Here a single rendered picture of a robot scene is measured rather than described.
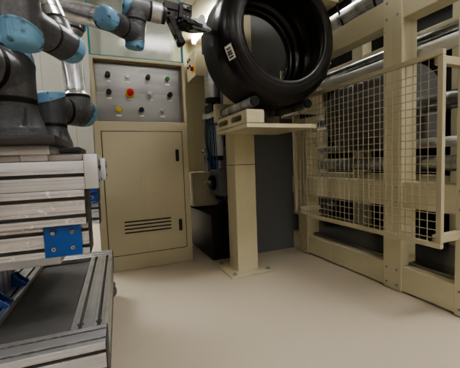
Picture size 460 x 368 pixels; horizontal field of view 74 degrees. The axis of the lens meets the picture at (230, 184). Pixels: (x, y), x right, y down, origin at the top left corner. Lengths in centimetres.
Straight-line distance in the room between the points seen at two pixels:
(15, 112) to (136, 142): 111
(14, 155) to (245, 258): 130
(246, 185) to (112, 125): 86
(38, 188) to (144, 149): 113
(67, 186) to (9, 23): 37
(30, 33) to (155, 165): 130
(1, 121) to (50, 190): 19
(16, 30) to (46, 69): 458
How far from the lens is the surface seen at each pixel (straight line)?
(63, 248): 94
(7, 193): 90
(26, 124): 92
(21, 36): 78
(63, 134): 141
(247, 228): 178
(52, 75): 532
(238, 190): 173
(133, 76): 206
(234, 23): 139
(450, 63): 140
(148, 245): 200
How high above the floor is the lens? 64
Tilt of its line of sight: 4 degrees down
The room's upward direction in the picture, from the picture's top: 2 degrees counter-clockwise
